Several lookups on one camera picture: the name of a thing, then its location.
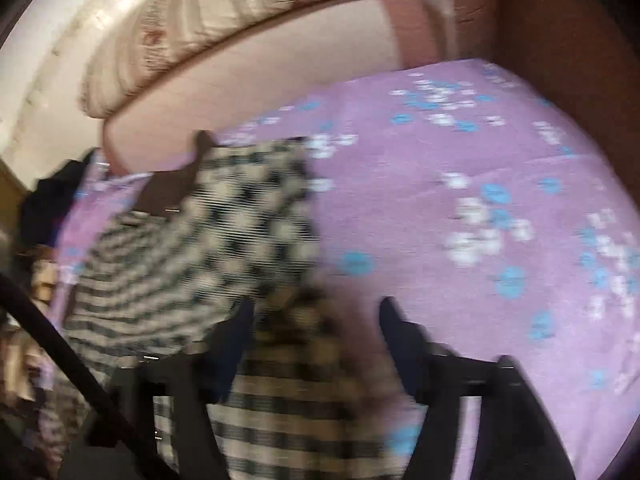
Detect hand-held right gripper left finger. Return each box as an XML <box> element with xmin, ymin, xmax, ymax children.
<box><xmin>112</xmin><ymin>297</ymin><xmax>257</xmax><ymax>480</ymax></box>

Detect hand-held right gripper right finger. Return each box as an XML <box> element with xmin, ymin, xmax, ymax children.
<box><xmin>378</xmin><ymin>296</ymin><xmax>577</xmax><ymax>480</ymax></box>

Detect black and beige checked garment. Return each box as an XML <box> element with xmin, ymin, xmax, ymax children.
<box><xmin>62</xmin><ymin>132</ymin><xmax>416</xmax><ymax>480</ymax></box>

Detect black clothes pile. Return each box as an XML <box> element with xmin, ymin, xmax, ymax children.
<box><xmin>17</xmin><ymin>147</ymin><xmax>103</xmax><ymax>251</ymax></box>

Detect purple floral bedsheet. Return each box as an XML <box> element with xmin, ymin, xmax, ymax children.
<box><xmin>37</xmin><ymin>58</ymin><xmax>640</xmax><ymax>480</ymax></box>

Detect brown patterned cloth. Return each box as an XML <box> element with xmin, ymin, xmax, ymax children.
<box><xmin>0</xmin><ymin>240</ymin><xmax>63</xmax><ymax>411</ymax></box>

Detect pink sofa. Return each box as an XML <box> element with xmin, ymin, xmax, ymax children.
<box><xmin>100</xmin><ymin>0</ymin><xmax>451</xmax><ymax>176</ymax></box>

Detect striped beige pillow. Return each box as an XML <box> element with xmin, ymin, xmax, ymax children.
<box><xmin>80</xmin><ymin>0</ymin><xmax>422</xmax><ymax>120</ymax></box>

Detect brown panel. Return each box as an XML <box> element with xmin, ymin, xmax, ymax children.
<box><xmin>454</xmin><ymin>0</ymin><xmax>640</xmax><ymax>221</ymax></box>

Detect black cable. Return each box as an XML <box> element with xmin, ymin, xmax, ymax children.
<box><xmin>0</xmin><ymin>272</ymin><xmax>181</xmax><ymax>480</ymax></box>

